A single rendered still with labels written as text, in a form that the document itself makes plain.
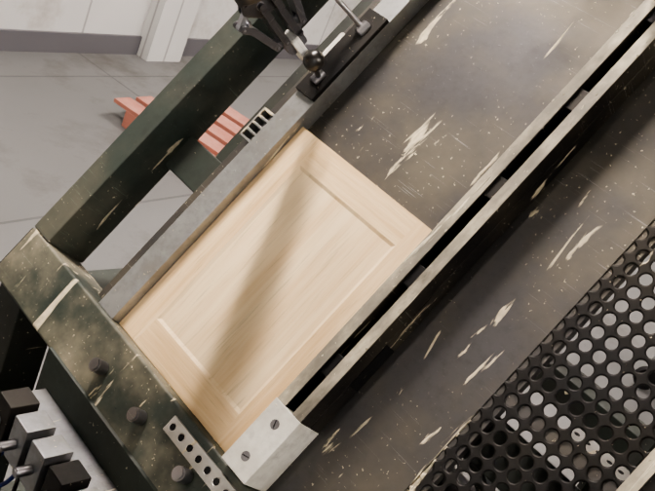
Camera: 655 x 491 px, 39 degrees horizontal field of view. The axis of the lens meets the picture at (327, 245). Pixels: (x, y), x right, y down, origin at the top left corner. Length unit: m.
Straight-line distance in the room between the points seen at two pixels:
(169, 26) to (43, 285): 4.27
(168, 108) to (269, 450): 0.74
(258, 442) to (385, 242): 0.38
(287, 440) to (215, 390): 0.20
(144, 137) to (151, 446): 0.61
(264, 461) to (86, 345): 0.44
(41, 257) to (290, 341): 0.56
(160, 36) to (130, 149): 4.14
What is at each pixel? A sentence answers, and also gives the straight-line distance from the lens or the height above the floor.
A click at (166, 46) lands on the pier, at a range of 6.05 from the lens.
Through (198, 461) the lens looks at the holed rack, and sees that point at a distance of 1.52.
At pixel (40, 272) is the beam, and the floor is 0.87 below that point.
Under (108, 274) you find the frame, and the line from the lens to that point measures 2.06.
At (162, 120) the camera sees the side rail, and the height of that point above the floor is 1.18.
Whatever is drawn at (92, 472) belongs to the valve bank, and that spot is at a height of 0.74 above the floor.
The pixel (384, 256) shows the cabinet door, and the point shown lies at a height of 1.24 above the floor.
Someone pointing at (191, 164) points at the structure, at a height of 1.12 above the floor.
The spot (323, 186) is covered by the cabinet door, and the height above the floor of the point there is 1.25.
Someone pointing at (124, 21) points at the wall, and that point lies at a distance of 5.88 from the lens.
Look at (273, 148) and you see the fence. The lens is 1.69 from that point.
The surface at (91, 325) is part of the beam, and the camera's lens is 1.73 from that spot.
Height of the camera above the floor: 1.84
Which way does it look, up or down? 24 degrees down
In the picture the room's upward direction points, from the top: 24 degrees clockwise
